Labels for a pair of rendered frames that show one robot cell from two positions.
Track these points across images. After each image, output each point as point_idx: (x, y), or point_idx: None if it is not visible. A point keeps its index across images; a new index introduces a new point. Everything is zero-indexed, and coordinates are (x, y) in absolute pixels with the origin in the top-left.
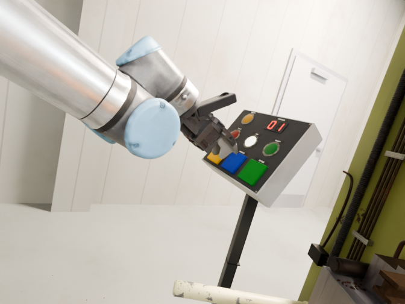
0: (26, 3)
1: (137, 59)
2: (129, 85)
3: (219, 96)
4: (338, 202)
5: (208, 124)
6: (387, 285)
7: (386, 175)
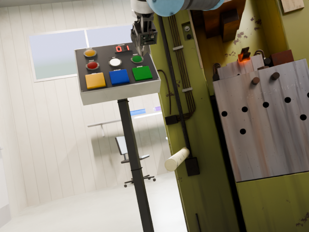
0: None
1: None
2: None
3: None
4: (161, 88)
5: (153, 23)
6: (246, 49)
7: (180, 57)
